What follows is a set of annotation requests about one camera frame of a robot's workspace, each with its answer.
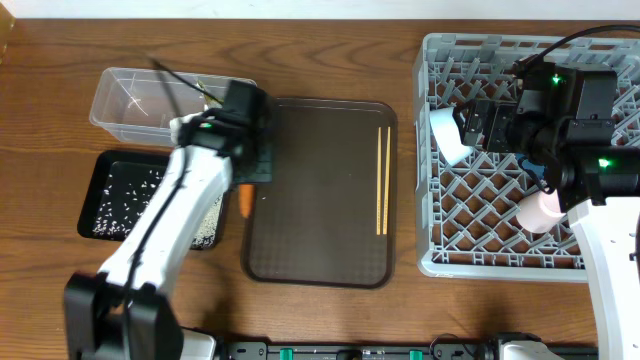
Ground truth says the dark brown serving tray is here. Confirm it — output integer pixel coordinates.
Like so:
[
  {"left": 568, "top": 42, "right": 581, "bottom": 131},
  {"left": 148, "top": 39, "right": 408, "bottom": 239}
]
[{"left": 242, "top": 98, "right": 397, "bottom": 289}]

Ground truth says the blue plate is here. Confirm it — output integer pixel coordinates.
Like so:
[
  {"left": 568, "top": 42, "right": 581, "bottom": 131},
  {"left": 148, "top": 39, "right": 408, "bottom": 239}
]
[{"left": 516, "top": 154, "right": 549, "bottom": 193}]

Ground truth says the pink cup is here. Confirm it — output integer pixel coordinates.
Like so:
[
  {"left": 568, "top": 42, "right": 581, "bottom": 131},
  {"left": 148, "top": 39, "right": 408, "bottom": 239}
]
[{"left": 516, "top": 191, "right": 565, "bottom": 233}]

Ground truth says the orange carrot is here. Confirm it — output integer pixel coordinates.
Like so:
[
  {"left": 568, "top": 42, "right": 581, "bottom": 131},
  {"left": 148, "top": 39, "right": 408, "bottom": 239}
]
[{"left": 238, "top": 184, "right": 255, "bottom": 219}]

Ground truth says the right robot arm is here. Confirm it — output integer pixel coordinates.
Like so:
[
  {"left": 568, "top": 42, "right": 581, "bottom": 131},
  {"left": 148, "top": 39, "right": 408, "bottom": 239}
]
[{"left": 452, "top": 62, "right": 639, "bottom": 359}]

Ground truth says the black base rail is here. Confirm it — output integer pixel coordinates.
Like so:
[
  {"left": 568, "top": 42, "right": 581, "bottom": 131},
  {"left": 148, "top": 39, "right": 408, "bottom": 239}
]
[{"left": 214, "top": 332, "right": 599, "bottom": 360}]

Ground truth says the light blue rice bowl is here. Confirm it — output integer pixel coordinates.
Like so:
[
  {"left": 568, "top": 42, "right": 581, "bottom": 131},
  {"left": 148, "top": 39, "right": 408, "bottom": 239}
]
[{"left": 429, "top": 107, "right": 473, "bottom": 165}]

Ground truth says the pile of white rice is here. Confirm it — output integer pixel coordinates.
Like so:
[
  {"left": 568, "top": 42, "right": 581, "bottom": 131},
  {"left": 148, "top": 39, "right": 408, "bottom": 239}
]
[{"left": 92, "top": 168, "right": 224, "bottom": 250}]

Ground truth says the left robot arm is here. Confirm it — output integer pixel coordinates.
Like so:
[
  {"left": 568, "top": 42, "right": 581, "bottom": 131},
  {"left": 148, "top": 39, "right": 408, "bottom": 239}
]
[{"left": 63, "top": 80, "right": 274, "bottom": 360}]

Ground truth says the grey dishwasher rack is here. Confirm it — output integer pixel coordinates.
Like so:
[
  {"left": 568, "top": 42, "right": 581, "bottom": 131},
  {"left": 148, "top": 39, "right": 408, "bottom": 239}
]
[{"left": 413, "top": 33, "right": 639, "bottom": 282}]

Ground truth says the black tray bin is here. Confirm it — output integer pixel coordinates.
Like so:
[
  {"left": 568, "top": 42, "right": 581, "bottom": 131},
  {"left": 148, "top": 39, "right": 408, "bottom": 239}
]
[{"left": 77, "top": 149, "right": 232, "bottom": 251}]

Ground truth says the white tissue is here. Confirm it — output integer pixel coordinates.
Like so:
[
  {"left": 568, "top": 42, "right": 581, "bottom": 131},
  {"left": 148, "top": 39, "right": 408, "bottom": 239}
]
[{"left": 169, "top": 113, "right": 199, "bottom": 145}]

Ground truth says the clear plastic bin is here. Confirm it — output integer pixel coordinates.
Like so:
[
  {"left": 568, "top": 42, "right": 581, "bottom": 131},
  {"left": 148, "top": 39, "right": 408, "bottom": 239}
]
[{"left": 89, "top": 67, "right": 256, "bottom": 147}]

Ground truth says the yellow green snack wrapper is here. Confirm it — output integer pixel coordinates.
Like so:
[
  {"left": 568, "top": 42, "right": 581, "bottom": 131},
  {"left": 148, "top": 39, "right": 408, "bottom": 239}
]
[{"left": 196, "top": 80, "right": 223, "bottom": 110}]

